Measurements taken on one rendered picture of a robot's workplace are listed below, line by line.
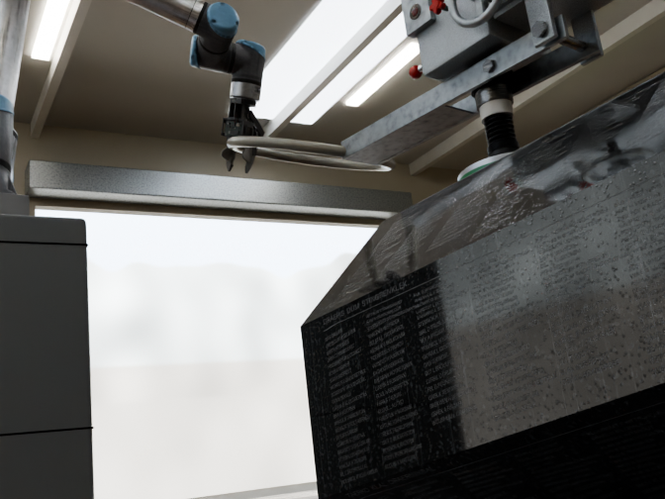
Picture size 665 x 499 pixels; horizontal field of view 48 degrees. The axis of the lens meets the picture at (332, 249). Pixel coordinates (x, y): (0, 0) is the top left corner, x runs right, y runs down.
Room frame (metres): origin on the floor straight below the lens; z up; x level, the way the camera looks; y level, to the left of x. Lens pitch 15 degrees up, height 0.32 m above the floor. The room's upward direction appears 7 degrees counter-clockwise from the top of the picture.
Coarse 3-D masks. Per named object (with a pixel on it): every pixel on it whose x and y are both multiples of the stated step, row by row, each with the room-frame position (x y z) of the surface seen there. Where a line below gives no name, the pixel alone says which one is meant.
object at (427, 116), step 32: (544, 32) 1.29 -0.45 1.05; (480, 64) 1.45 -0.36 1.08; (512, 64) 1.39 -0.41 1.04; (544, 64) 1.46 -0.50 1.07; (448, 96) 1.53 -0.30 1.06; (384, 128) 1.69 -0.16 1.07; (416, 128) 1.67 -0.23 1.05; (448, 128) 1.69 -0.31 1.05; (352, 160) 1.85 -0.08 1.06; (384, 160) 1.87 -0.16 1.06
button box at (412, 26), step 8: (408, 0) 1.50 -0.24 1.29; (416, 0) 1.48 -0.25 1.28; (424, 0) 1.46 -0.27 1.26; (408, 8) 1.50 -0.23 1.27; (424, 8) 1.47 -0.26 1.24; (408, 16) 1.50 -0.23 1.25; (424, 16) 1.47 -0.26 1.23; (432, 16) 1.46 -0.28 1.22; (408, 24) 1.51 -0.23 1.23; (416, 24) 1.49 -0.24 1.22; (424, 24) 1.47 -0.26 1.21; (408, 32) 1.51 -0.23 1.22; (416, 32) 1.50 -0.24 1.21
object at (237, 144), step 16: (240, 144) 1.86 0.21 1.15; (256, 144) 1.82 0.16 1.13; (272, 144) 1.80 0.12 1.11; (288, 144) 1.79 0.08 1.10; (304, 144) 1.79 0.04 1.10; (320, 144) 1.79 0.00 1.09; (288, 160) 2.22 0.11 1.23; (304, 160) 2.22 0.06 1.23; (320, 160) 2.22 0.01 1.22; (336, 160) 2.22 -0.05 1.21
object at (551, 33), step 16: (512, 0) 1.34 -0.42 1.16; (528, 0) 1.31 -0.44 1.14; (544, 0) 1.29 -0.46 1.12; (560, 0) 1.34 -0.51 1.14; (576, 0) 1.34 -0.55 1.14; (592, 0) 1.35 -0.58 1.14; (608, 0) 1.36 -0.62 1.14; (496, 16) 1.37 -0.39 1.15; (512, 16) 1.38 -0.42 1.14; (528, 16) 1.32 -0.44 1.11; (544, 16) 1.29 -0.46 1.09; (576, 16) 1.40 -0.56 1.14; (592, 16) 1.39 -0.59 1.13; (528, 32) 1.45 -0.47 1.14; (576, 32) 1.42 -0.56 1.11
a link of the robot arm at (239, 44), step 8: (240, 40) 1.94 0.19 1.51; (240, 48) 1.94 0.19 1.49; (248, 48) 1.94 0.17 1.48; (256, 48) 1.95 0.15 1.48; (240, 56) 1.94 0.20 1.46; (248, 56) 1.95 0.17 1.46; (256, 56) 1.96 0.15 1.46; (264, 56) 1.98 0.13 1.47; (240, 64) 1.95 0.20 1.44; (248, 64) 1.96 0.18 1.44; (256, 64) 1.97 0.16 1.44; (232, 72) 1.97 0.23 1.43; (240, 72) 1.97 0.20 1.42; (248, 72) 1.96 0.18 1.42; (256, 72) 1.98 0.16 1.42; (232, 80) 1.99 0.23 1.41; (240, 80) 1.97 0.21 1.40; (248, 80) 1.97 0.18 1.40; (256, 80) 1.98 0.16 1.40
